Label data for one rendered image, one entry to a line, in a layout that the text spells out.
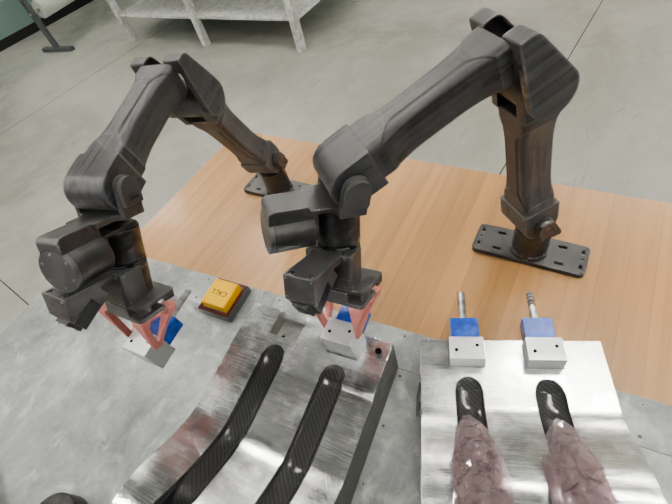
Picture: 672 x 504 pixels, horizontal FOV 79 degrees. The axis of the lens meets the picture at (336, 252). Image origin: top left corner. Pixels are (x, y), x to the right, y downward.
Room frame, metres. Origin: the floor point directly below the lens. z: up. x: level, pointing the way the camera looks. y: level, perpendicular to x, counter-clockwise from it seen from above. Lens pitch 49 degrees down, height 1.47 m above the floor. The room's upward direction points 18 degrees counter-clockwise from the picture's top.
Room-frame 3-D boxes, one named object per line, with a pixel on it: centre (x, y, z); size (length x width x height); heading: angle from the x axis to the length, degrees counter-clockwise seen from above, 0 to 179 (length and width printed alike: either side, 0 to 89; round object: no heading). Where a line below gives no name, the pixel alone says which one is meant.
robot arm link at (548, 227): (0.42, -0.35, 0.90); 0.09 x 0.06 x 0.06; 7
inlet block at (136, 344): (0.43, 0.31, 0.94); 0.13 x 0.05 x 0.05; 142
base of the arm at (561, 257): (0.43, -0.35, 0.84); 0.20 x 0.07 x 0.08; 47
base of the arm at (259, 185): (0.83, 0.09, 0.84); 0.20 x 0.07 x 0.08; 47
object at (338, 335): (0.34, 0.00, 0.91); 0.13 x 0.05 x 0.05; 142
